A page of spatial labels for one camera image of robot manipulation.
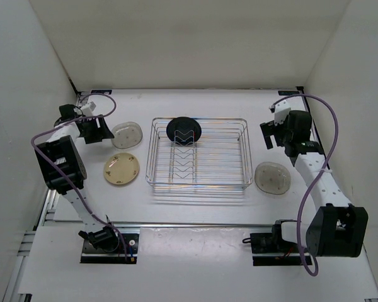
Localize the clear glass plate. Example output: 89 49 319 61
255 162 291 195
111 121 143 149

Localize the cream patterned round plate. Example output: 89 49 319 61
103 152 140 186

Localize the black round plate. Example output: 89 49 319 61
166 116 202 147

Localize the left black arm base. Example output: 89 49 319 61
78 227 140 265

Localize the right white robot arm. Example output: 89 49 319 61
260 109 368 257

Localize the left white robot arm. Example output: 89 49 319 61
31 103 120 253

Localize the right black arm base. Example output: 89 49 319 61
242 225 303 267

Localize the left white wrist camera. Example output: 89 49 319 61
77 101 96 116

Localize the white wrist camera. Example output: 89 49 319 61
77 101 96 116
269 101 291 126

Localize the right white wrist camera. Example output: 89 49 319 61
269 101 291 126

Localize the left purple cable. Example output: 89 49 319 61
30 92 135 264

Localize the purple cable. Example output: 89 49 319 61
270 93 340 277
30 92 135 264

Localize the chrome wire dish rack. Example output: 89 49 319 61
146 117 253 189

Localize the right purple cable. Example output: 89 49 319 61
270 93 340 277

